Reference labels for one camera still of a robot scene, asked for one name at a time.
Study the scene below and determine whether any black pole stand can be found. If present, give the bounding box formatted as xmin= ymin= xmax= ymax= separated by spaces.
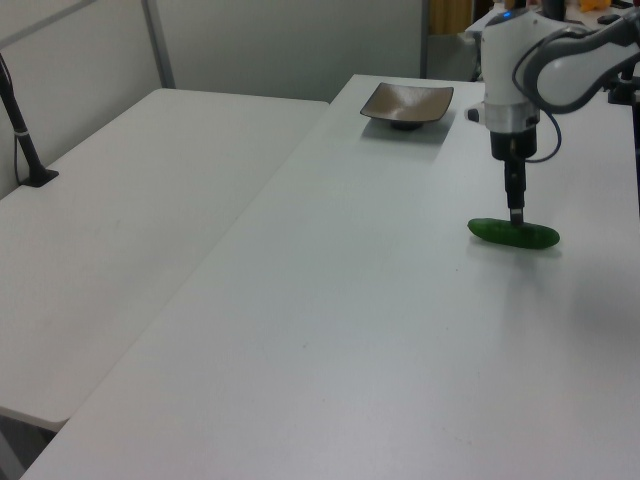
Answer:
xmin=0 ymin=52 xmax=60 ymax=189

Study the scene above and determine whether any black table clamp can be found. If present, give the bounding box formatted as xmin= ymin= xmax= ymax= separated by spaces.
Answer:
xmin=606 ymin=68 xmax=640 ymax=106

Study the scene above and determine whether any slim grey partition post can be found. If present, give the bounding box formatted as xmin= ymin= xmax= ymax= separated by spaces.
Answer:
xmin=418 ymin=0 xmax=431 ymax=79

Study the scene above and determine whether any green cucumber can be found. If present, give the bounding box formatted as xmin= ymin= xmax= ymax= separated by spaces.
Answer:
xmin=466 ymin=216 xmax=560 ymax=251

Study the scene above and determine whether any square brown ceramic plate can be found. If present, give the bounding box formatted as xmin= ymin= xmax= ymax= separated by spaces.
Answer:
xmin=359 ymin=82 xmax=455 ymax=133

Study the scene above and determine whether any grey metal partition post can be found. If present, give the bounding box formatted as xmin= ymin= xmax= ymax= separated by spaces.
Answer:
xmin=140 ymin=0 xmax=177 ymax=90

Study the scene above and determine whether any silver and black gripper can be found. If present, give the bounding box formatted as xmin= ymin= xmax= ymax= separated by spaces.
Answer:
xmin=482 ymin=101 xmax=542 ymax=227

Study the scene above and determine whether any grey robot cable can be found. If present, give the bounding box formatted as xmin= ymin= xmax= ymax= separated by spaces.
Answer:
xmin=512 ymin=27 xmax=601 ymax=165

